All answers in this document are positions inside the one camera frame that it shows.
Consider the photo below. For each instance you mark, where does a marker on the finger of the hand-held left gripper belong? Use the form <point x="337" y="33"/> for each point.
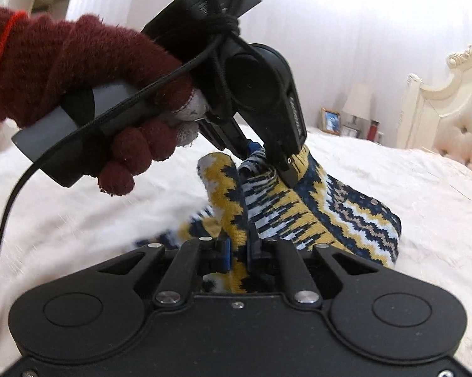
<point x="253" y="149"/>
<point x="287" y="141"/>

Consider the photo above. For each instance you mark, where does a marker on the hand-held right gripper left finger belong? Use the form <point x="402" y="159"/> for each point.
<point x="183" y="269"/>

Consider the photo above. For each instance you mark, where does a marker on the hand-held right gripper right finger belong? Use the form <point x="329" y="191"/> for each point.
<point x="294" y="269"/>

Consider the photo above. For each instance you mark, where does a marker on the navy yellow patterned knit sweater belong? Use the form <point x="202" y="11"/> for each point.
<point x="283" y="212"/>

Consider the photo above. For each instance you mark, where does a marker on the person's left hand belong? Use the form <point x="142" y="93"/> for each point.
<point x="82" y="51"/>

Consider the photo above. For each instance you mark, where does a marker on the white shade table lamp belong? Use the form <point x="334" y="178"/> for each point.
<point x="357" y="100"/>

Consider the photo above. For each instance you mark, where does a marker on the red bottle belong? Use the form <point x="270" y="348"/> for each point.
<point x="373" y="130"/>

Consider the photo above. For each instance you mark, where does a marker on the white sheer curtain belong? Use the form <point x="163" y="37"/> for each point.
<point x="357" y="27"/>

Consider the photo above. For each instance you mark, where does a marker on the cream bedspread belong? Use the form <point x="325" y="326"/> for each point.
<point x="436" y="188"/>

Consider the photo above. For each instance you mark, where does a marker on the cream tufted headboard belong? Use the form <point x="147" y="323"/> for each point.
<point x="455" y="118"/>

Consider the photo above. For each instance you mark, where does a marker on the gold picture frame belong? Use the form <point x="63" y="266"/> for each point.
<point x="331" y="121"/>

